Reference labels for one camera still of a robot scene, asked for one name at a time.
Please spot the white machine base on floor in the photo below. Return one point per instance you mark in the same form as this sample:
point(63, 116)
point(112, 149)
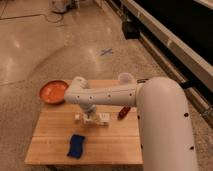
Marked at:
point(62, 6)

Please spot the blue sponge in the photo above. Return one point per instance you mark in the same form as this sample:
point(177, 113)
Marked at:
point(76, 146)

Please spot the translucent plastic cup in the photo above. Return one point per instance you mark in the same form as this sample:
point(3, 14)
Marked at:
point(125, 78)

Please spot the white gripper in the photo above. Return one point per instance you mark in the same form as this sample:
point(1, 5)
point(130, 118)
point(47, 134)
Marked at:
point(89, 112)

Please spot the small brown red bottle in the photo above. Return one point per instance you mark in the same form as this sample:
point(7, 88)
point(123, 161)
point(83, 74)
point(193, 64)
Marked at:
point(124, 111)

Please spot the white bottle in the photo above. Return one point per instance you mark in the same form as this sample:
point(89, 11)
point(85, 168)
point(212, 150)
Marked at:
point(101, 119)

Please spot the orange bowl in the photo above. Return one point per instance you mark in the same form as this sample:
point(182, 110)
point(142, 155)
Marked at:
point(53, 92)

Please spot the wooden folding table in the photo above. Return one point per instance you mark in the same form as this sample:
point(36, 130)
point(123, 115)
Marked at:
point(115, 144)

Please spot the black box on floor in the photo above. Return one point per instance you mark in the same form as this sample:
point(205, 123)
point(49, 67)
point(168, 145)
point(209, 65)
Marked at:
point(130, 31)

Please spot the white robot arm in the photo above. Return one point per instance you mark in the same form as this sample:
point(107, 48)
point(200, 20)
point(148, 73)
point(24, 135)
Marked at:
point(164, 123)

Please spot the black rectangular case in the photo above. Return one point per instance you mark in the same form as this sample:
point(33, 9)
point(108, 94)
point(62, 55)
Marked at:
point(141, 80)

